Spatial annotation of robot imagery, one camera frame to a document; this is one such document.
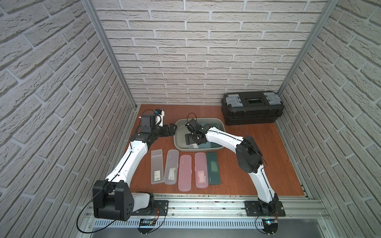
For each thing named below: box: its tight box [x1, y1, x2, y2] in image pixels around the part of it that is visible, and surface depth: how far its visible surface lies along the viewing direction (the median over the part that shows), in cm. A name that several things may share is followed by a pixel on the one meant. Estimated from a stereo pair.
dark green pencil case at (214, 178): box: [206, 151, 221, 185], surface depth 88 cm
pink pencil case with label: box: [194, 152, 209, 189], surface depth 87 cm
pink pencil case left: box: [178, 154, 192, 192], surface depth 87 cm
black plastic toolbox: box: [221, 91, 285, 126], surface depth 102 cm
